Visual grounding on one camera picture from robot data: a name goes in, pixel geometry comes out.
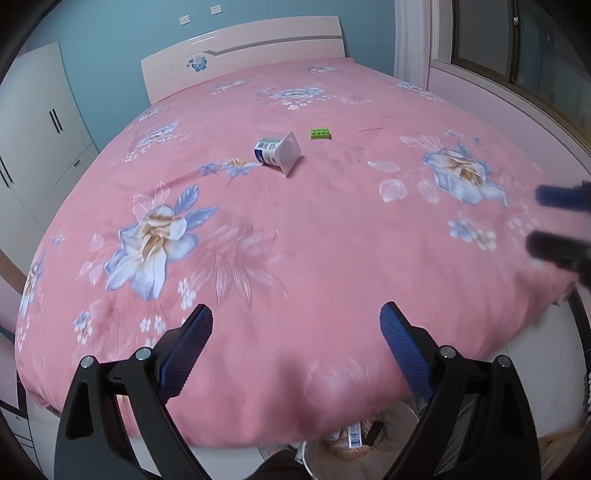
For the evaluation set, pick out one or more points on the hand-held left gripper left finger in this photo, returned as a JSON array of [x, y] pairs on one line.
[[184, 353]]

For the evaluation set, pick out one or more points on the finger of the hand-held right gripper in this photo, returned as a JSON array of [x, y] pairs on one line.
[[561, 196], [561, 254]]

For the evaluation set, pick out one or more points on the green toy brick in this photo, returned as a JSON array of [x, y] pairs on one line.
[[321, 133]]

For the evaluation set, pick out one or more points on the white curtain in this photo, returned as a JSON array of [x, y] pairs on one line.
[[413, 41]]

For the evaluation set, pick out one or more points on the white wardrobe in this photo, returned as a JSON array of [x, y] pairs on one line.
[[37, 138]]

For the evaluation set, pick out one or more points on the cardboard box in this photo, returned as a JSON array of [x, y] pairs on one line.
[[561, 443]]

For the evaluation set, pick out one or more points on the white bed headboard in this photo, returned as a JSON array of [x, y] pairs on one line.
[[240, 50]]

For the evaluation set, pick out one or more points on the white bed base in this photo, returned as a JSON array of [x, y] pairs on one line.
[[221, 454]]

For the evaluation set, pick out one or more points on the pink window ledge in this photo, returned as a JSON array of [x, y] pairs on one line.
[[485, 101]]

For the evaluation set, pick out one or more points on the pink floral bed blanket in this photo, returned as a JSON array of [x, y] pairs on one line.
[[300, 240]]

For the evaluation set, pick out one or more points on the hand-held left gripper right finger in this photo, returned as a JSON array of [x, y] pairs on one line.
[[406, 353]]

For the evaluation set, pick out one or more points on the black wrapper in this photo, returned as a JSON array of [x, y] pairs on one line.
[[375, 431]]

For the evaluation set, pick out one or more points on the white blue label packet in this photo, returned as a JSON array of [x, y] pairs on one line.
[[354, 436]]

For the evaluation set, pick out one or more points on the window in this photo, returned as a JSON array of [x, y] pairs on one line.
[[545, 55]]

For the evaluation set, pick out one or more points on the white drawer cabinet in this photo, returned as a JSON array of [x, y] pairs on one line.
[[16, 429]]

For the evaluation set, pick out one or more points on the white yogurt cup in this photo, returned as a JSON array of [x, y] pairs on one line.
[[272, 153]]

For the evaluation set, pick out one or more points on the white trash bin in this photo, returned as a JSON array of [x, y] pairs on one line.
[[318, 457]]

